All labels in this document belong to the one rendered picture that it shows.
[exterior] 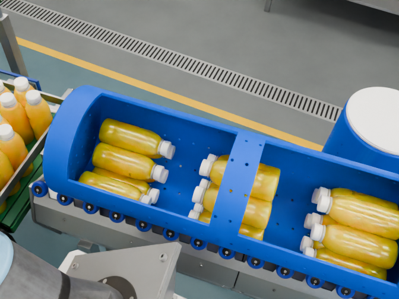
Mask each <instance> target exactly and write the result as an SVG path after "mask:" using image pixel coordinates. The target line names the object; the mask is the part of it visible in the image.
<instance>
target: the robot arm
mask: <svg viewBox="0 0 399 299"><path fill-rule="evenodd" d="M0 299H124V298H123V296H122V294H121V293H120V292H119V291H117V290H116V289H114V288H113V287H111V286H110V285H108V284H105V283H101V282H96V281H90V280H86V279H80V278H74V277H71V276H68V275H67V274H65V273H63V272H62V271H60V270H59V269H57V268H55V267H54V266H52V265H51V264H49V263H47V262H46V261H44V260H43V259H41V258H39V257H38V256H36V255H34V254H33V253H31V252H30V251H28V250H26V249H25V248H23V247H21V246H20V245H18V244H17V243H15V242H13V241H12V240H10V239H9V238H8V236H6V235H5V234H4V233H2V232H0Z"/></svg>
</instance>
